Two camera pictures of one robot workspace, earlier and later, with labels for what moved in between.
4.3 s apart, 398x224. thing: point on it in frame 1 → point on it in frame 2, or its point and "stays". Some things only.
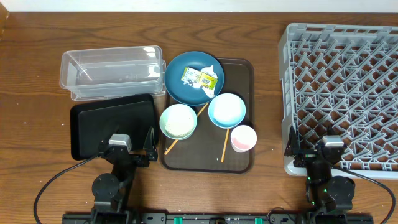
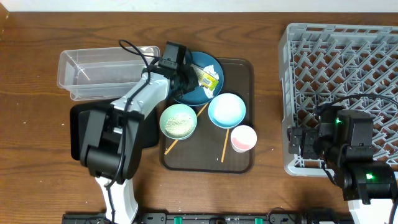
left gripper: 146,158 → 192,85
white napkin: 210,71 stays
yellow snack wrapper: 197,78 stays
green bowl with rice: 178,121 stays
